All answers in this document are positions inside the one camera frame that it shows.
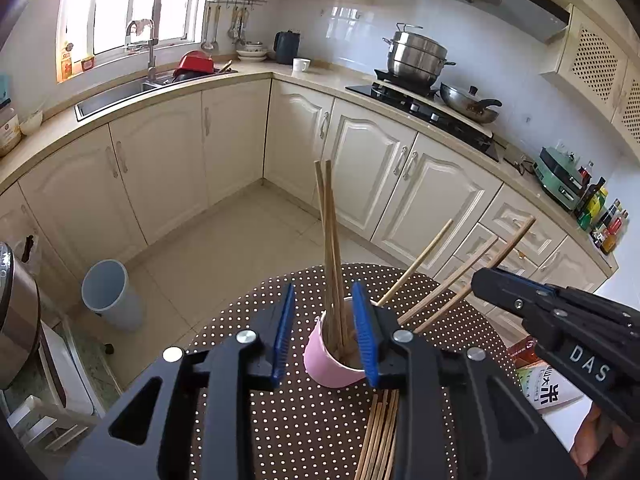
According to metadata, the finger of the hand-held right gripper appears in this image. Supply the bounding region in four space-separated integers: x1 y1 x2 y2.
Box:
471 267 571 342
492 268 626 318

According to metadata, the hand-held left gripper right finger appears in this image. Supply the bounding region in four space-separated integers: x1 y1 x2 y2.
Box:
351 281 583 480

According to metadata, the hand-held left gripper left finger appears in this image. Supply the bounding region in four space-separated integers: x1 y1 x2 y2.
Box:
60 282 297 480

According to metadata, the pink cup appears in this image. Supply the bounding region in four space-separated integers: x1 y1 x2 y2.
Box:
304 305 371 390

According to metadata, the bunch of wooden chopsticks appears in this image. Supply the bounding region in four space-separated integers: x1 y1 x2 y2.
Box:
354 389 401 480

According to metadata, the person's right hand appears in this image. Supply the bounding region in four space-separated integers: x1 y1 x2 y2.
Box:
570 402 632 466

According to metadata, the white rice bag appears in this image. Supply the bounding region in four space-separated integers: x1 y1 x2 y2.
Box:
515 365 586 413

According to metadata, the orange carton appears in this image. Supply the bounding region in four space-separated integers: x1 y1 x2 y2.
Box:
507 337 543 368

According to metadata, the group of condiment bottles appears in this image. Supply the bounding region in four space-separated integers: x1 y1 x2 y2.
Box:
575 160 628 256

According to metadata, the green electric grill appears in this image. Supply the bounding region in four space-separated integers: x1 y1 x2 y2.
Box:
532 146 591 212

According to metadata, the round polka-dot table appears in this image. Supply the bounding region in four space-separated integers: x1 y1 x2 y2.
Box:
187 262 516 480

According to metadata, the grey trash bin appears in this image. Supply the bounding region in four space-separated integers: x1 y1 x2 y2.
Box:
81 259 147 332

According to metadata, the steel wok with lid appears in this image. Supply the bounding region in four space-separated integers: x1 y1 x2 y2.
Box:
439 82 502 125

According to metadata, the black gas stove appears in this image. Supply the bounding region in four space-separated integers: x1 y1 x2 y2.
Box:
345 82 501 162

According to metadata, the cream lattice door cabinet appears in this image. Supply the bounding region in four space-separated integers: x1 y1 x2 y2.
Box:
540 5 640 153

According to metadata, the white storage cart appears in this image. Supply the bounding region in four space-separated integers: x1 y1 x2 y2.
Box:
7 320 108 453

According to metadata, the steel steamer pot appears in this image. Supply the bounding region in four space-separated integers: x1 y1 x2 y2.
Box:
382 22 457 88

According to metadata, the grey rice cooker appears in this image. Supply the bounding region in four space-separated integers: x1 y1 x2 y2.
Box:
0 241 42 391

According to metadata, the stack of white bowls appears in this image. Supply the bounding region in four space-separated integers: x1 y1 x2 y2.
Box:
236 41 268 62

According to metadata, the range hood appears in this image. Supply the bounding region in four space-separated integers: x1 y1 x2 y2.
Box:
382 0 572 43

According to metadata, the black kettle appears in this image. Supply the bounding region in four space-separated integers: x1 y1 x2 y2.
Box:
273 30 302 65

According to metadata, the red bowl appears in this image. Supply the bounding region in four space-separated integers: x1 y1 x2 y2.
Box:
174 50 215 77

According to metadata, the steel kitchen sink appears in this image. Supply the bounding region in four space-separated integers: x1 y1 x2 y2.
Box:
75 80 166 122

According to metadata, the metal faucet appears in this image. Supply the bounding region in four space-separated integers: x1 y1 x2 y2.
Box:
125 18 160 83

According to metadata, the large glass jar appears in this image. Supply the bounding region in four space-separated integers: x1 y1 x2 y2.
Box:
0 105 22 156

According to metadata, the kitchen window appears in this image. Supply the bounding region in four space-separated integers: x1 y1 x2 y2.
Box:
56 0 216 83

